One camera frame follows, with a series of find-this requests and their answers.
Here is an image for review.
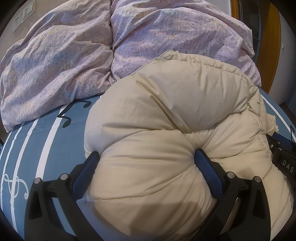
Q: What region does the beige quilted down jacket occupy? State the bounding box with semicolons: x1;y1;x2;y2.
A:
83;51;293;240

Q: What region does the blue white striped bed sheet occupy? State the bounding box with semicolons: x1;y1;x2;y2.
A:
1;89;295;240

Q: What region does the dark glass door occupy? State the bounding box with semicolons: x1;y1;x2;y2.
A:
238;0;262;64

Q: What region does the lilac floral duvet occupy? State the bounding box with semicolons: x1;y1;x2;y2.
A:
1;1;261;132

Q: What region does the wooden door frame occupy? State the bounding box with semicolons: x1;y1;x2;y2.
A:
230;0;281;93

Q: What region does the white wall socket switch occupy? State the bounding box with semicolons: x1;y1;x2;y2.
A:
13;1;36;33

